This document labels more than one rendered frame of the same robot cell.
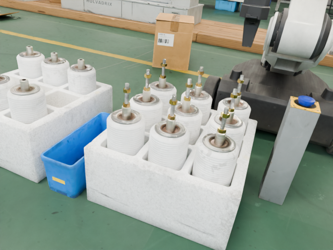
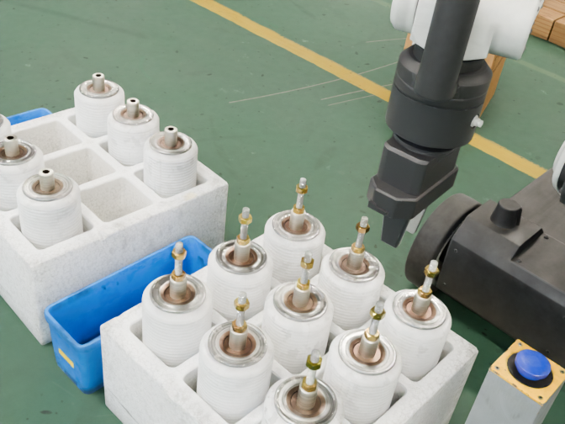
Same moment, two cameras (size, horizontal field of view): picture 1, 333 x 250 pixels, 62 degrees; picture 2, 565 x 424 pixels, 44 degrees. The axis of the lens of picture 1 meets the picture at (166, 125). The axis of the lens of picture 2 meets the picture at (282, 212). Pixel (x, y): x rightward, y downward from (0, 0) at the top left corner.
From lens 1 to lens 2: 0.42 m
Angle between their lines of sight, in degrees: 19
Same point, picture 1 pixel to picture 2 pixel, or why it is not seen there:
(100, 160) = (119, 357)
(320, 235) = not seen: outside the picture
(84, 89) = (167, 186)
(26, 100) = (39, 211)
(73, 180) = (84, 368)
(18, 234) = not seen: outside the picture
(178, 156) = (236, 398)
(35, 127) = (47, 259)
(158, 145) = (203, 369)
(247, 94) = (511, 269)
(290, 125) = (487, 404)
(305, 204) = not seen: outside the picture
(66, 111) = (113, 234)
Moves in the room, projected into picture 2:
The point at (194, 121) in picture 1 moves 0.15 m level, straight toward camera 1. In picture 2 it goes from (304, 333) to (240, 408)
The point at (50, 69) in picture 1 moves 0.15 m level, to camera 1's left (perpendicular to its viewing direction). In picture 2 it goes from (118, 133) to (53, 108)
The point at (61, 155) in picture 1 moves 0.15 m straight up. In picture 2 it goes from (87, 310) to (81, 239)
